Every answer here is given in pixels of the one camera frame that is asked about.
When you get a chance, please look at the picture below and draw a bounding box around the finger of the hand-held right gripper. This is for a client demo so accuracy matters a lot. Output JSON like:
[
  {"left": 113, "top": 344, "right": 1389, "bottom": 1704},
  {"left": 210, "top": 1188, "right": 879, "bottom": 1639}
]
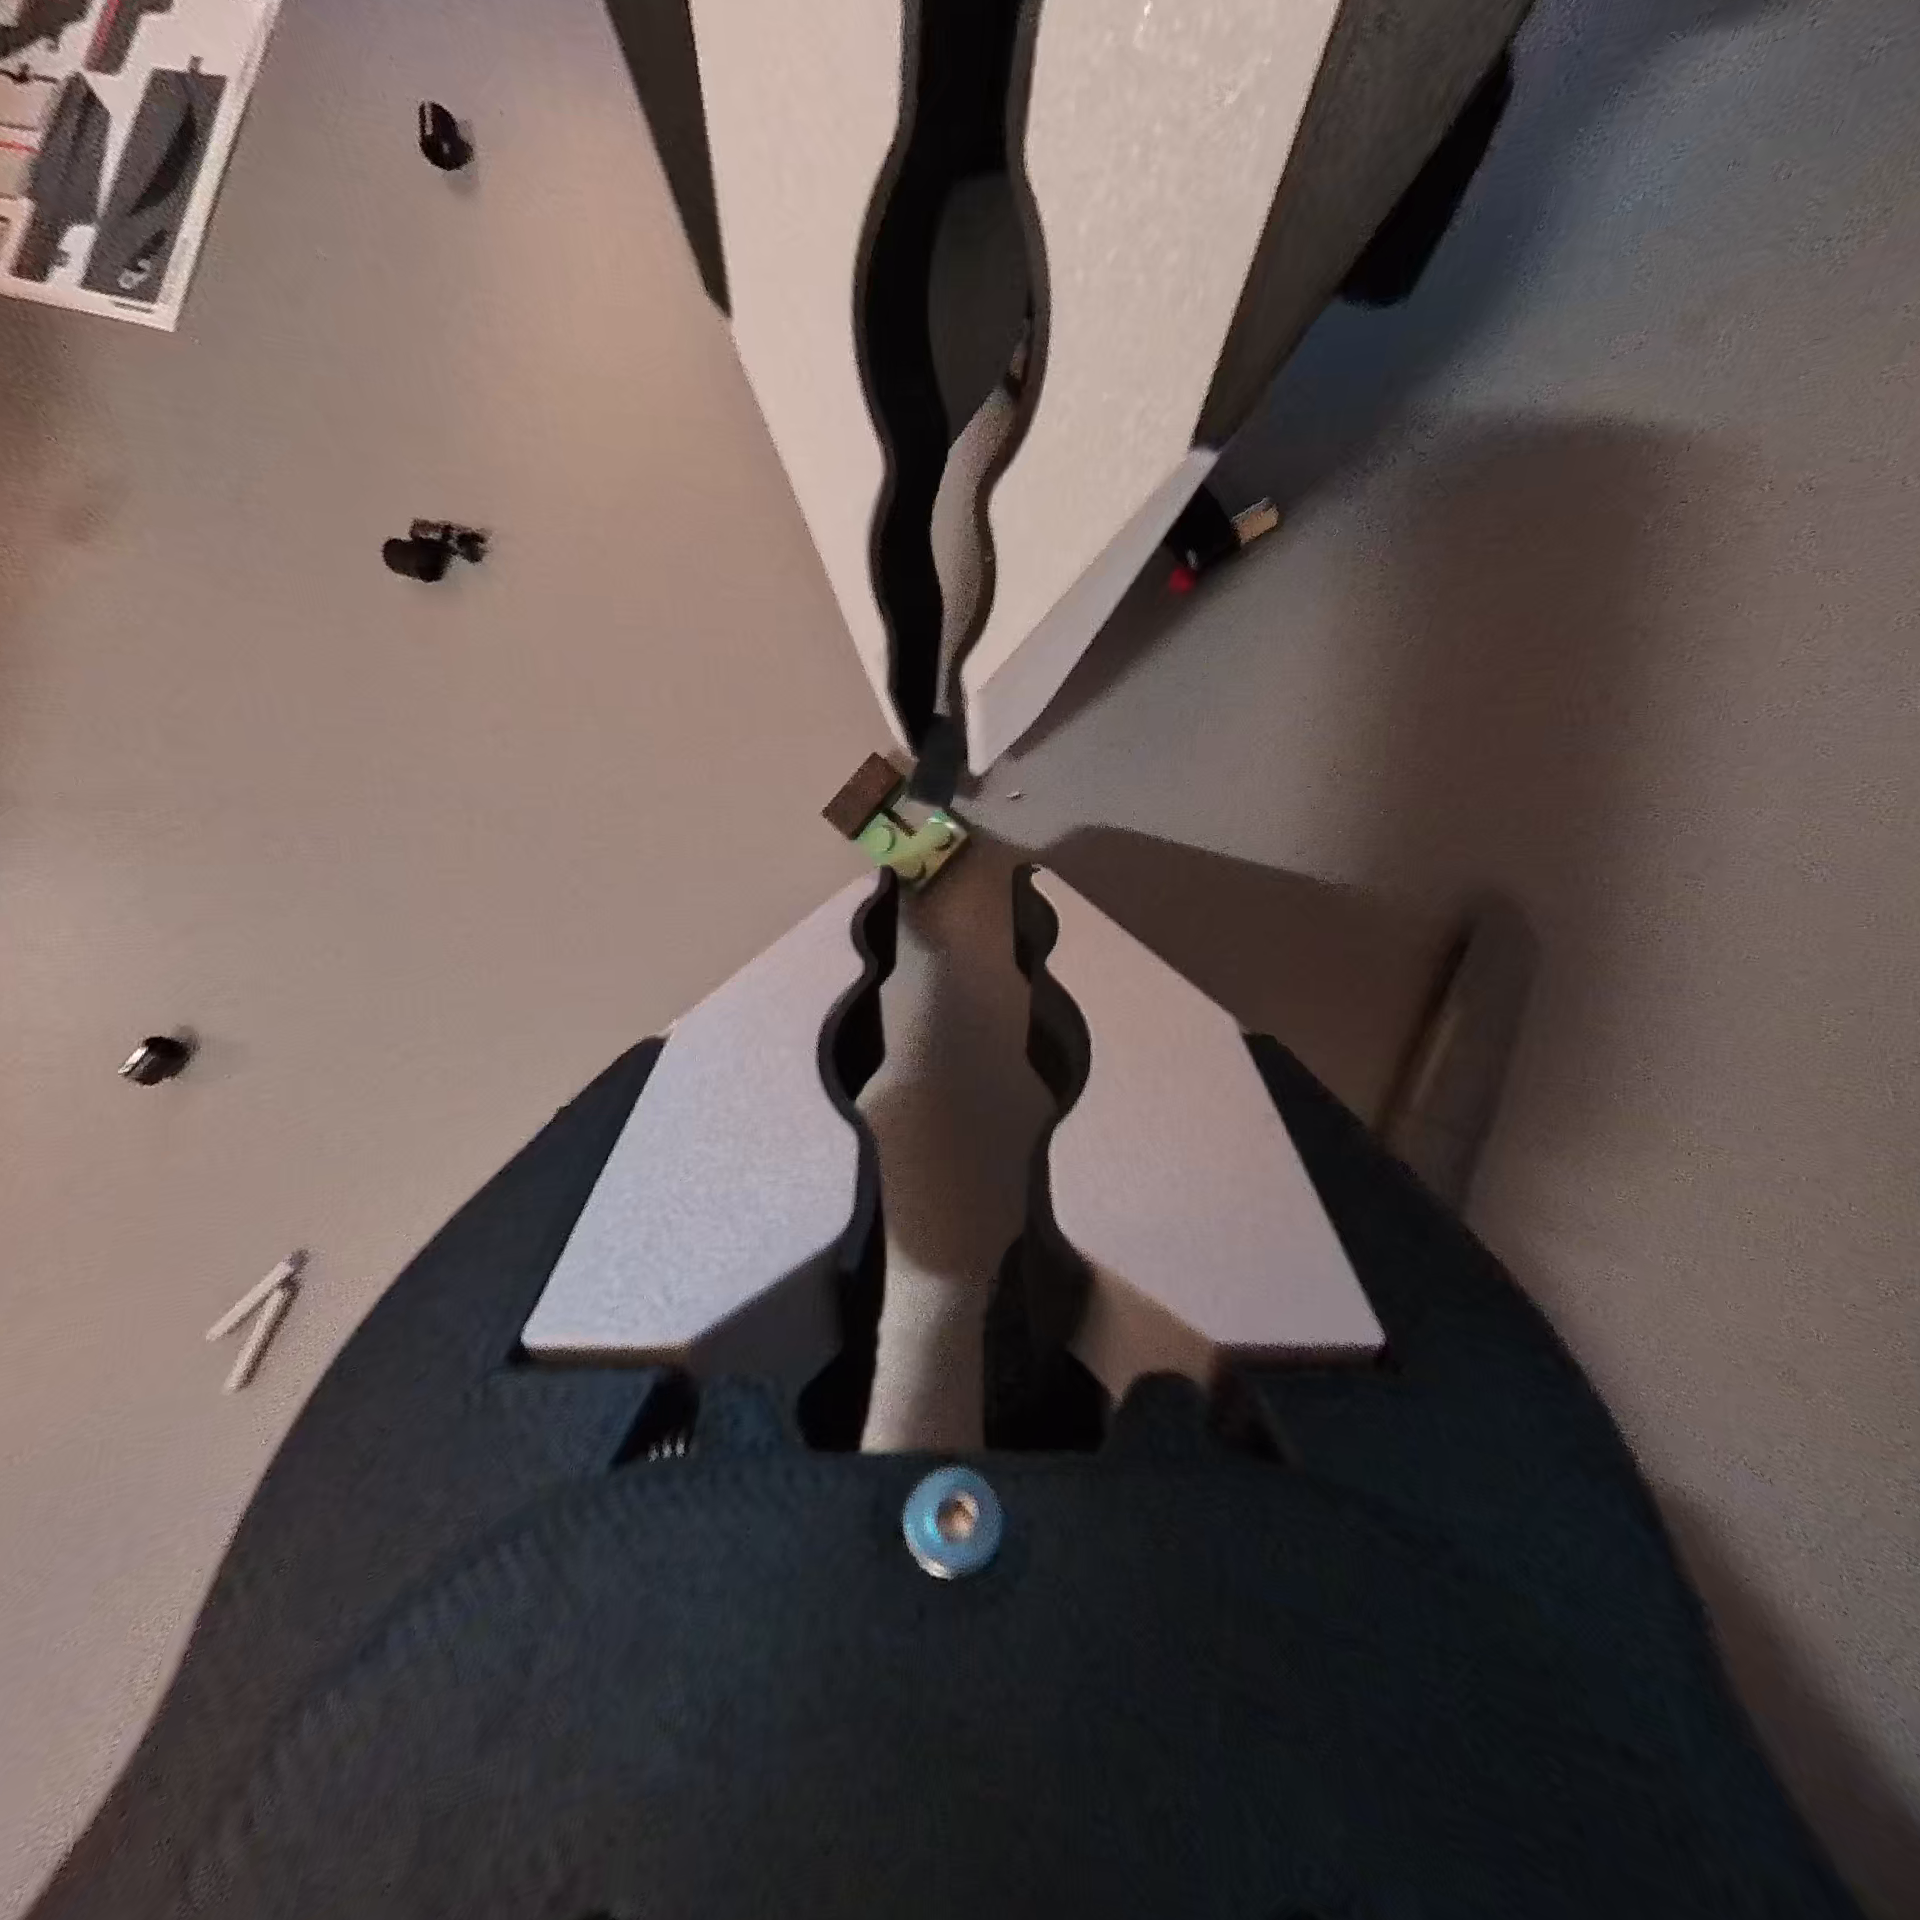
[
  {"left": 961, "top": 0, "right": 1347, "bottom": 778},
  {"left": 689, "top": 0, "right": 923, "bottom": 762}
]

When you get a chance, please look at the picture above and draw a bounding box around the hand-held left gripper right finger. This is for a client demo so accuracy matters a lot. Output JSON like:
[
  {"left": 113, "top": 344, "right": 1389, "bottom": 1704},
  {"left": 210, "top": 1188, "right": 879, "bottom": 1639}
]
[{"left": 1009, "top": 866, "right": 1387, "bottom": 1420}]

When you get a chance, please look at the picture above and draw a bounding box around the grey curved lego panel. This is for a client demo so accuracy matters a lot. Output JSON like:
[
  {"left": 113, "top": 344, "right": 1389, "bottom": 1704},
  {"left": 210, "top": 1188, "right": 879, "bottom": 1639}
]
[{"left": 1380, "top": 895, "right": 1545, "bottom": 1193}]

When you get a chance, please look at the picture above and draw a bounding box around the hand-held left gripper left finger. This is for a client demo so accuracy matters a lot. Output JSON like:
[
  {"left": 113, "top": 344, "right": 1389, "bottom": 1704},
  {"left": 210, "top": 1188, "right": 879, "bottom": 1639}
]
[{"left": 520, "top": 871, "right": 906, "bottom": 1448}]

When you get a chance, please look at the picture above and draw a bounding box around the green lego plate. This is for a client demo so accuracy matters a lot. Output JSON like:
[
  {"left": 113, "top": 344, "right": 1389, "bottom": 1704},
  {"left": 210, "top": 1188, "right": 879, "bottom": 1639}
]
[{"left": 866, "top": 806, "right": 965, "bottom": 898}]

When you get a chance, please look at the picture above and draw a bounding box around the sticker sheet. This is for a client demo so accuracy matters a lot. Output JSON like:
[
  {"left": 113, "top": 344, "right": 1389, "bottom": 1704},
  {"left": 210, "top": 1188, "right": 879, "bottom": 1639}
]
[{"left": 0, "top": 0, "right": 283, "bottom": 328}]

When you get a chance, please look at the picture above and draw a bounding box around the black lego pin connector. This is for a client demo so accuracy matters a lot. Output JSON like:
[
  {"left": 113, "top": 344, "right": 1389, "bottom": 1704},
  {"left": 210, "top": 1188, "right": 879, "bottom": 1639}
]
[{"left": 380, "top": 519, "right": 491, "bottom": 586}]

